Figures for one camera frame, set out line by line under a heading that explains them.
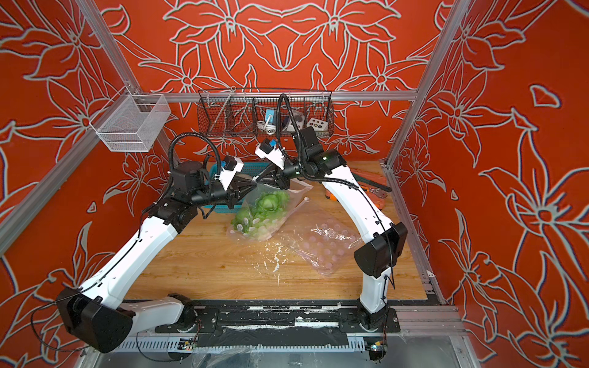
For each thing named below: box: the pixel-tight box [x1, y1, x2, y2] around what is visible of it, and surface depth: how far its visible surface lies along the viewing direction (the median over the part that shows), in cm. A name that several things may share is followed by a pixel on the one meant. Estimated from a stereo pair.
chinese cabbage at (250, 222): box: [230, 207, 272, 238], surface depth 79 cm
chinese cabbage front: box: [254, 190, 290, 220], surface depth 81 cm
